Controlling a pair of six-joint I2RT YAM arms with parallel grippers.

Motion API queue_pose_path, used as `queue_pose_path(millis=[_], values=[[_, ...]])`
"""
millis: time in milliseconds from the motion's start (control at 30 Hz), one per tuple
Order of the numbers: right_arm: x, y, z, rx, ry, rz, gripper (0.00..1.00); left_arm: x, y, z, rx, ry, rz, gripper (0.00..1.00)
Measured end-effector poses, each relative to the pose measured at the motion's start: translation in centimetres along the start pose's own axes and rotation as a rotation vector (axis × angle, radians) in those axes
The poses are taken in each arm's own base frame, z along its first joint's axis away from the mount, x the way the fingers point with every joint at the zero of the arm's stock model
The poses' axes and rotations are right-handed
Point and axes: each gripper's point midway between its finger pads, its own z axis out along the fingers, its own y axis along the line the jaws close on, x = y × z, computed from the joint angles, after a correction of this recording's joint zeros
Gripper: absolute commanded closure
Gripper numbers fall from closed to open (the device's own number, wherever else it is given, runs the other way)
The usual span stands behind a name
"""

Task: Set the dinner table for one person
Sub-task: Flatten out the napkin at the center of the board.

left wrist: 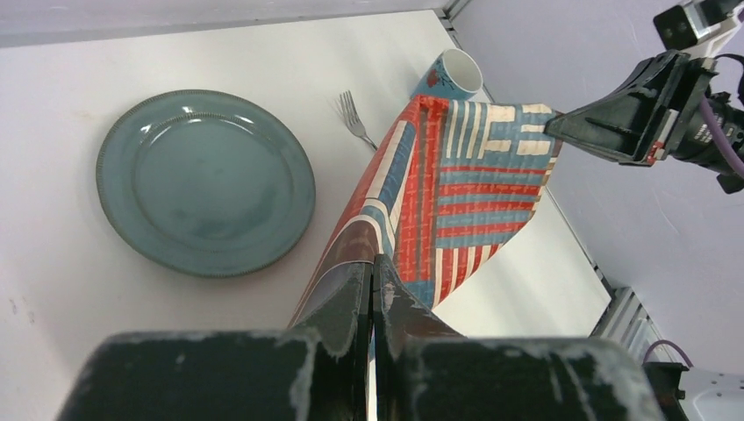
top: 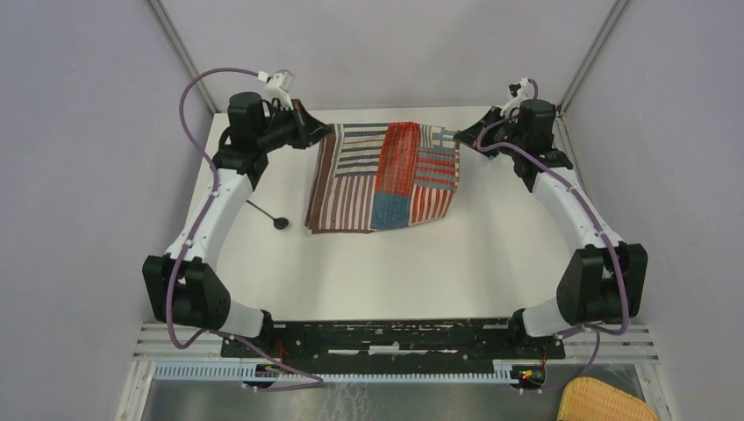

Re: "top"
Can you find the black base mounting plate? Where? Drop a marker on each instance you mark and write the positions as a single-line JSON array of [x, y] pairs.
[[460, 346]]

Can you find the white slotted cable duct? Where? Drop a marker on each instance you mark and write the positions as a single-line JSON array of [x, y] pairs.
[[255, 372]]

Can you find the striped patchwork placemat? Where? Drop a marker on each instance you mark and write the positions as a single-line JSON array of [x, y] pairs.
[[378, 177]]

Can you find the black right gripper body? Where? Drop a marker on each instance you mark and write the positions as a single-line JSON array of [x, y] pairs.
[[504, 132]]

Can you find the yellow woven basket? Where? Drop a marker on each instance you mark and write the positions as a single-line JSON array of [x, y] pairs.
[[587, 398]]

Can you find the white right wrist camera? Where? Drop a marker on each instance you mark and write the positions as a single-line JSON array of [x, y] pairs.
[[524, 89]]

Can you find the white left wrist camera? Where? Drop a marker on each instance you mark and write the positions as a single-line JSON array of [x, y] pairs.
[[277, 86]]

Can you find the black spoon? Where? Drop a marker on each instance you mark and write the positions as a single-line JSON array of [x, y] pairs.
[[279, 223]]

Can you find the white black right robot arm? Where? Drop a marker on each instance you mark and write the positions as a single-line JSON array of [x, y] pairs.
[[601, 287]]

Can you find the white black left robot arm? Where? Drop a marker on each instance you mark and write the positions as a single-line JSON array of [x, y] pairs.
[[182, 284]]

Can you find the aluminium frame rails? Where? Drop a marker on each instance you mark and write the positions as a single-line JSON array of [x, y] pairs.
[[498, 249]]

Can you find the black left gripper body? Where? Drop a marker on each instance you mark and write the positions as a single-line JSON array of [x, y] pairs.
[[288, 127]]

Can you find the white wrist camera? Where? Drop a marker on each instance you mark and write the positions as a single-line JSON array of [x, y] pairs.
[[277, 86], [524, 89]]

